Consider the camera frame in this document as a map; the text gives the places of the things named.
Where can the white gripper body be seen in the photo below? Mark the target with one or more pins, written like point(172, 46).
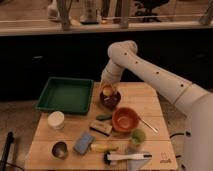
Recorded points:
point(111, 74)

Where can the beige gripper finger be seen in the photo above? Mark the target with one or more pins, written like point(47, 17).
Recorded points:
point(115, 90)
point(101, 87)

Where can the red yellow apple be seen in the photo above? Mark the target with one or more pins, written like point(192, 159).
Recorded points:
point(108, 90)

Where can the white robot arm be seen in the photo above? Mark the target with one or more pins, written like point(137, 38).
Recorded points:
point(192, 100)

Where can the green cup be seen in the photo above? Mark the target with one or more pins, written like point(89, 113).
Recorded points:
point(137, 137)

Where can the white paper cup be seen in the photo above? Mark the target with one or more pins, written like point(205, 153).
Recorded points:
point(56, 120)

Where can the metal cup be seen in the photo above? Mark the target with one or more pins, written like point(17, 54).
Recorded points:
point(59, 150)

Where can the dark brown bowl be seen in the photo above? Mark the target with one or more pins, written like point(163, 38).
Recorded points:
point(111, 101)

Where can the green plastic tray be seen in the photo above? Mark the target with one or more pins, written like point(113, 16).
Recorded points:
point(68, 95)

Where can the green cucumber piece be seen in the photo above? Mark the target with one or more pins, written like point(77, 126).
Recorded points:
point(104, 117)

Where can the orange bowl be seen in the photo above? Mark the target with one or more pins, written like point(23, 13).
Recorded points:
point(124, 120)

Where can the brown wooden block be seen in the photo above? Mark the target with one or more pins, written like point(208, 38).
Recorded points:
point(101, 127)

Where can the metal spoon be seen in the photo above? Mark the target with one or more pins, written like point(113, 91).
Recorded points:
point(147, 124)

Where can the blue sponge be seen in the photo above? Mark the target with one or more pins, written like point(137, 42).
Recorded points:
point(83, 142)

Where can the black office chair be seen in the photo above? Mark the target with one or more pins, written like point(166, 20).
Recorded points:
point(144, 9)

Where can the grey cloth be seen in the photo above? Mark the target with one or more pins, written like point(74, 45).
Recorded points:
point(134, 165)

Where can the black pole stand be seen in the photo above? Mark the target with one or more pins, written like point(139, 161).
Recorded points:
point(6, 149)

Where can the white handled brush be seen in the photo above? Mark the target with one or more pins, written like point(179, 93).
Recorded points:
point(108, 157)

